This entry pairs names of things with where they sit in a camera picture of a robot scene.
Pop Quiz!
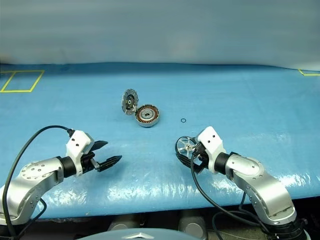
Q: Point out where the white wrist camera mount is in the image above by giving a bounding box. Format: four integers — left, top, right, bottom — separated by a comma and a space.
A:
65, 129, 96, 177
194, 126, 227, 175

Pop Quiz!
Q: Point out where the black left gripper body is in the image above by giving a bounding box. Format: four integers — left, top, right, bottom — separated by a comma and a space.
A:
81, 143, 101, 175

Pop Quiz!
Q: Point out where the grey rounded block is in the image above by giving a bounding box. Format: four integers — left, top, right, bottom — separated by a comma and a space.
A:
178, 216, 209, 240
107, 220, 133, 232

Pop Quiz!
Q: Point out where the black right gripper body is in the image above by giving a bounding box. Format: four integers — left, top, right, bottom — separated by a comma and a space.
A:
192, 141, 209, 174

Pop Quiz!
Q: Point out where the silver spoked motor rotor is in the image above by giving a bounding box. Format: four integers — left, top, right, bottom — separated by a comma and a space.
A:
175, 136, 199, 161

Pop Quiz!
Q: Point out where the large yellow tape rectangle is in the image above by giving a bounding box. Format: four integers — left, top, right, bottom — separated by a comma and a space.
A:
0, 69, 46, 94

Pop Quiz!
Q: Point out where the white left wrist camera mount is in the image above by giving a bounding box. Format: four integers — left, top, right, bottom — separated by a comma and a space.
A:
65, 129, 96, 177

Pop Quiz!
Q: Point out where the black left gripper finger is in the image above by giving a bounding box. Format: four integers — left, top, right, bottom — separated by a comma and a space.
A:
96, 155, 123, 174
90, 140, 109, 152

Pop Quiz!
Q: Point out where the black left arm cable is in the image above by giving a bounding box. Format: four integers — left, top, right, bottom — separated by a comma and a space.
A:
1, 124, 75, 240

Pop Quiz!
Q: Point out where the small yellow tape outline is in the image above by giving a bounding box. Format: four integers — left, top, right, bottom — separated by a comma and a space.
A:
298, 68, 320, 77

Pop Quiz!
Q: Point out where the blue plastic table cover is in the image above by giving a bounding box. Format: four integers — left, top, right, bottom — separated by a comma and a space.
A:
0, 61, 320, 221

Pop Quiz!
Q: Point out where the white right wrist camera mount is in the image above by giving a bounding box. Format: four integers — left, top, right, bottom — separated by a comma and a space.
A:
194, 126, 227, 175

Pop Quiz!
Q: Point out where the grey robot torso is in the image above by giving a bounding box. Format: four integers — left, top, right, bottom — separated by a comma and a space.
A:
91, 225, 201, 240

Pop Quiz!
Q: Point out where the silver toothed motor cover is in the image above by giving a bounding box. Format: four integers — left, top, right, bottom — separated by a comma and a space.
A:
121, 89, 140, 116

